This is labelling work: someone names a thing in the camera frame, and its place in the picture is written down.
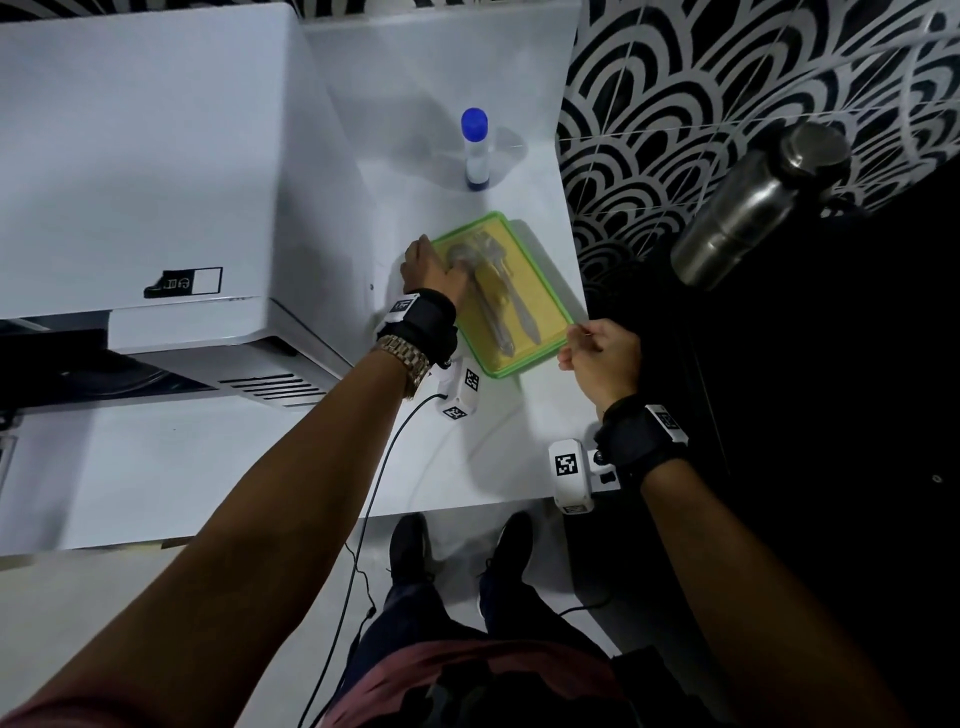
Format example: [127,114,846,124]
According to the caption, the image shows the person's left hand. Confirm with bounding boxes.
[399,234,472,309]

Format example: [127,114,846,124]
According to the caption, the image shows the person's right hand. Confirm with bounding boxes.
[558,318,643,413]

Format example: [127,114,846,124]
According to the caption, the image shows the green-rimmed clear food container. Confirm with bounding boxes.
[430,211,576,379]

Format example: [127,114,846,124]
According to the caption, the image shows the person's left forearm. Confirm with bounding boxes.
[0,352,429,728]

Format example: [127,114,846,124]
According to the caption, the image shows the person's right forearm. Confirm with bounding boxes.
[641,457,912,728]

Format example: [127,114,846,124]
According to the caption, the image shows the metal fork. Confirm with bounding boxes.
[477,231,543,347]

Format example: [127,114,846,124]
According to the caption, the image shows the metal spoon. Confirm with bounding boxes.
[448,246,517,358]

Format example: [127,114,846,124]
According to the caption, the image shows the blue-capped white bottle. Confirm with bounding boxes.
[460,107,492,192]

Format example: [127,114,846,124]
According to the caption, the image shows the gold metal wristwatch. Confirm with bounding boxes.
[372,334,432,401]

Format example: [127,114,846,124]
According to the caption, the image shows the person's black right shoe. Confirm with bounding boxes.
[480,511,535,583]

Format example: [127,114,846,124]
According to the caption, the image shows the person's black shoe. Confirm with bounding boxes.
[388,513,435,588]
[480,511,535,583]

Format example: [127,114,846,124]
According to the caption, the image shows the stainless steel flask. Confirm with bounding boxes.
[669,121,854,291]

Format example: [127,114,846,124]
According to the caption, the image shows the black and white printer label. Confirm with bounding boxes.
[144,267,224,300]

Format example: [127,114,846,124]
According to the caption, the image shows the black backpack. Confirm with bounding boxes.
[585,157,960,728]

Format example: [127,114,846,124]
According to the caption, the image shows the person's black left shoe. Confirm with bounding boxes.
[388,513,435,588]

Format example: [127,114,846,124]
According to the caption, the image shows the large white printer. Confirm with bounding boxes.
[0,2,378,412]

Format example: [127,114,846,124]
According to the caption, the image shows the person's dark blue trousers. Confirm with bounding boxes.
[330,573,624,699]

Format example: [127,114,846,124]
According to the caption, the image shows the person's red shirt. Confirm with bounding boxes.
[318,637,625,728]

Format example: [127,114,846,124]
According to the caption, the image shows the black left wrist strap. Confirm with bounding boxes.
[376,288,459,369]

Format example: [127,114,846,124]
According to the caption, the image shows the black wrist strap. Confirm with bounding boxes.
[376,288,459,369]
[594,395,690,489]

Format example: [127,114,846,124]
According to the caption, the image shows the black right wrist strap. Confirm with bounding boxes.
[594,395,690,489]

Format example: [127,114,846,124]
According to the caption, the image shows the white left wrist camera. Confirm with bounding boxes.
[436,356,483,422]

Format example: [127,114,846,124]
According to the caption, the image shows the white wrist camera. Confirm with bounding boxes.
[548,438,623,516]
[436,356,483,422]

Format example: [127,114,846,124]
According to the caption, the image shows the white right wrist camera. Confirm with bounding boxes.
[548,438,623,516]

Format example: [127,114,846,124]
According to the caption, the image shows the thin black cable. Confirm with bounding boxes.
[297,393,449,728]

